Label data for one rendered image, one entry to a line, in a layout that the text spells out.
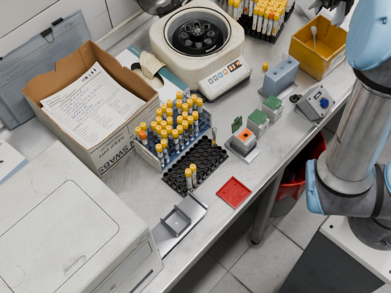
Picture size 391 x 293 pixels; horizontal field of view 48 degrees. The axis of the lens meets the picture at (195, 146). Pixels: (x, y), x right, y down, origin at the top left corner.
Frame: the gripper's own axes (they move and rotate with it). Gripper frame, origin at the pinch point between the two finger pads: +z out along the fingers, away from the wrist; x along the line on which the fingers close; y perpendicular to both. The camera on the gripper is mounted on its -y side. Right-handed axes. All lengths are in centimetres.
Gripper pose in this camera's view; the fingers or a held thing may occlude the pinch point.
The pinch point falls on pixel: (329, 16)
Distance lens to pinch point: 131.4
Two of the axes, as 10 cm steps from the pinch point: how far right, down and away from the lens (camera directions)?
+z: 0.3, 5.0, 8.6
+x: 6.8, 6.3, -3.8
